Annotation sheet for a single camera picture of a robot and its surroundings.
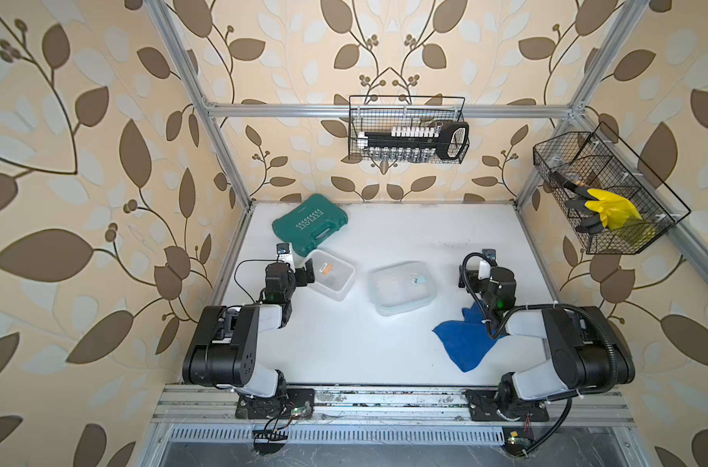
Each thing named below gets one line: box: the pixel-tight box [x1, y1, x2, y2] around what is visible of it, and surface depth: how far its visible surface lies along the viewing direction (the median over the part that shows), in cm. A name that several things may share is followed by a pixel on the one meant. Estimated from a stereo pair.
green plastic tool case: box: [272, 193, 350, 257], surface depth 111 cm
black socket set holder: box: [356, 121, 470, 162], surface depth 86 cm
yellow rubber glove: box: [584, 188, 643, 230], surface depth 68 cm
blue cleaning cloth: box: [431, 299, 502, 373], surface depth 85 cm
